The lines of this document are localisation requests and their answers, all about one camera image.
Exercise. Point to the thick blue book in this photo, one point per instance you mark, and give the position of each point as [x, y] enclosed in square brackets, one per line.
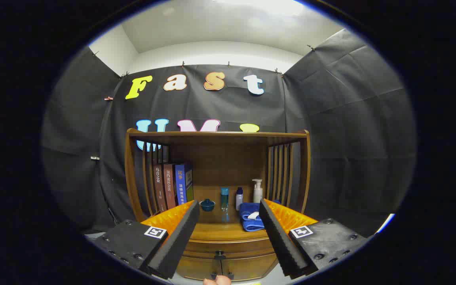
[182, 184]

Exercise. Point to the wooden drawer with black knob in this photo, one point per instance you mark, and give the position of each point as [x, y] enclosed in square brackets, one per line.
[244, 247]

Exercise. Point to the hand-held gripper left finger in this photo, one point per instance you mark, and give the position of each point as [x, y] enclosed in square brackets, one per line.
[176, 241]

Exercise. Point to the folded blue towel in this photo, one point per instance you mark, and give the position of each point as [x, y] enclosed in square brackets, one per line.
[249, 223]

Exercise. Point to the wooden cabinet door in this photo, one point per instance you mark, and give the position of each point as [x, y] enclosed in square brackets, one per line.
[251, 267]
[198, 269]

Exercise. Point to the light brown book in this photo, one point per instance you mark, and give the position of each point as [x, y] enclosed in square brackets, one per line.
[170, 186]

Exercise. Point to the wooden cabinet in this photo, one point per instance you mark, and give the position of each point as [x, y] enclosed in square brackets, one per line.
[220, 158]

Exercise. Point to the blue glass bottle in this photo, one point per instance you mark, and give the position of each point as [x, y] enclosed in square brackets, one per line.
[224, 200]

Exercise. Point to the white bottle with dark cap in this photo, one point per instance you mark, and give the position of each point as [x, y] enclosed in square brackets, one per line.
[239, 201]

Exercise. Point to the white pump bottle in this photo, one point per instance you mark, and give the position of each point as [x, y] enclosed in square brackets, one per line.
[257, 194]

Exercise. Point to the blue lidded teacup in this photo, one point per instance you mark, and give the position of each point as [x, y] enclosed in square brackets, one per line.
[207, 205]

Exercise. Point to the dark brown book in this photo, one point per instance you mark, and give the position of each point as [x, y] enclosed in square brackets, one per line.
[159, 190]

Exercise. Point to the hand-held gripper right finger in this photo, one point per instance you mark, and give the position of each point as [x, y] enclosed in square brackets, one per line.
[281, 241]

